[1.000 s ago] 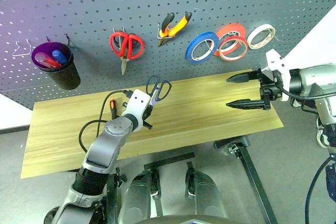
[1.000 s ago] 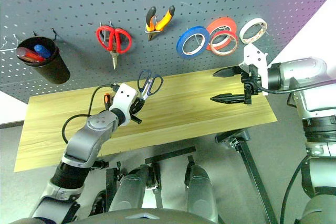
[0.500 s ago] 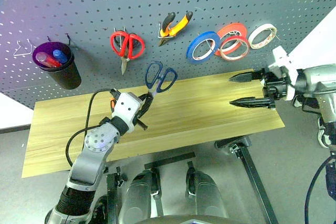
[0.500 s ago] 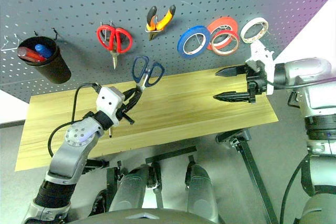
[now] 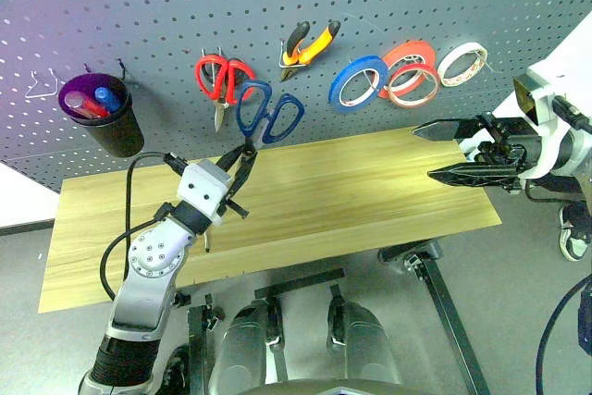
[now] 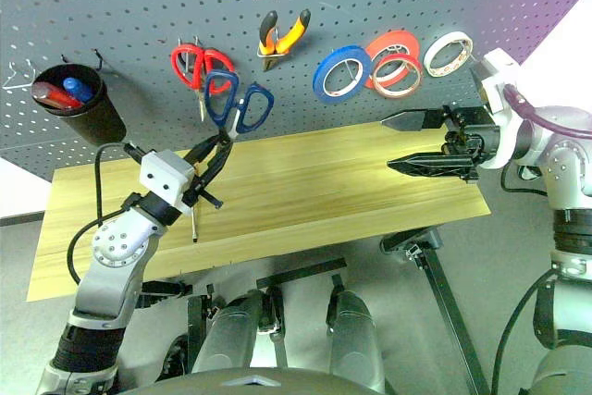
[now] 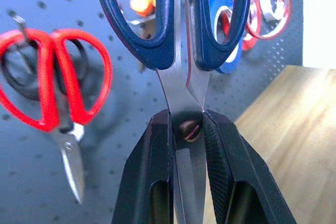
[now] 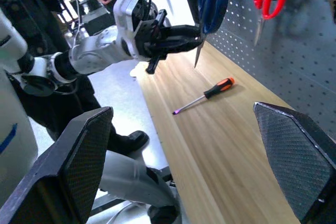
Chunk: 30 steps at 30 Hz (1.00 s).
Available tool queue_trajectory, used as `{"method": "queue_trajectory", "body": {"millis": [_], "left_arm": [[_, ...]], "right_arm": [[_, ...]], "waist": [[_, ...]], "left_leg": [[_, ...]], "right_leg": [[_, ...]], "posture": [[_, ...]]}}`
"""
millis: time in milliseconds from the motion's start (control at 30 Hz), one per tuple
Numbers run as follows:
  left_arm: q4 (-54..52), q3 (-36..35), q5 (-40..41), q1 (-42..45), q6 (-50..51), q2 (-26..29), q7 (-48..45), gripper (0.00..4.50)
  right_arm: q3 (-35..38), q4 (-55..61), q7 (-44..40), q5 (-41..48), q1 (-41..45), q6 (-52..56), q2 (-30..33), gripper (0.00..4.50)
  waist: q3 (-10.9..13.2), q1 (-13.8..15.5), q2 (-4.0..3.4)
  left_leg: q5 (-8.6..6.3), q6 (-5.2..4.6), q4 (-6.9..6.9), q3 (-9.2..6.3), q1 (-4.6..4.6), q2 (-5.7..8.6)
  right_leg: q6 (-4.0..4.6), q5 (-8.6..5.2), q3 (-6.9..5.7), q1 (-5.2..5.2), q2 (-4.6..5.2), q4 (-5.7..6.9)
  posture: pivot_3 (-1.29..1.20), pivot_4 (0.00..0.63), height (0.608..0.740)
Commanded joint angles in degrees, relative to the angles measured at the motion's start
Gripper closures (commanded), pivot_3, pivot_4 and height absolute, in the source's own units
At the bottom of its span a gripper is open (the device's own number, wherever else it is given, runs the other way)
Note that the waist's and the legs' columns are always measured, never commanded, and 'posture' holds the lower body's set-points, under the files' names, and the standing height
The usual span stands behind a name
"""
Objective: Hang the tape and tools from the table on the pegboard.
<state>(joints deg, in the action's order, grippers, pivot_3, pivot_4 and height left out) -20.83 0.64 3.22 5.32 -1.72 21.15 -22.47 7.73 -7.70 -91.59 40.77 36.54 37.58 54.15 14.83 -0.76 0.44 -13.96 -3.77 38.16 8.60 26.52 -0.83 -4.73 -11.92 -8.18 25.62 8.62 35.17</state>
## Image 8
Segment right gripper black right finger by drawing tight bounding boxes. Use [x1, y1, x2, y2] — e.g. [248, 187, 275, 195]
[253, 101, 336, 223]

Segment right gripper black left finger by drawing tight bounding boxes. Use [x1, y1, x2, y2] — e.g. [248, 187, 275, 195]
[0, 106, 114, 224]

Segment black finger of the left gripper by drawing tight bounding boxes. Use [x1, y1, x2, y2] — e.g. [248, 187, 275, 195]
[158, 38, 204, 55]
[160, 24, 204, 41]

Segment grey perforated metal pegboard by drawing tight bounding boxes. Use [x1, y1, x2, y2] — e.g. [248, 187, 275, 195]
[199, 0, 336, 141]

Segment black equipment box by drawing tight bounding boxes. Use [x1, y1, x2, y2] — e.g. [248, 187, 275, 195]
[82, 7, 116, 36]

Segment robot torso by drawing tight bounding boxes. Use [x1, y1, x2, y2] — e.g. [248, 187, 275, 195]
[0, 8, 39, 204]

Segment silver right robot leg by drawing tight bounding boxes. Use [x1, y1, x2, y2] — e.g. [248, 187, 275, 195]
[100, 150, 182, 224]

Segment black shoe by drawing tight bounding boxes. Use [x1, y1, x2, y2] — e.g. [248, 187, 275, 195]
[107, 130, 150, 154]

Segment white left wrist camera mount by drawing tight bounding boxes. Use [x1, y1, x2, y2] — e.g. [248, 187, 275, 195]
[112, 0, 144, 61]

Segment orange black handled screwdriver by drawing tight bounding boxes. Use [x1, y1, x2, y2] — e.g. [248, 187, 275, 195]
[172, 77, 235, 116]

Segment red handled scissors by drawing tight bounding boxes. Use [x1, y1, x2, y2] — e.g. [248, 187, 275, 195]
[250, 0, 288, 48]

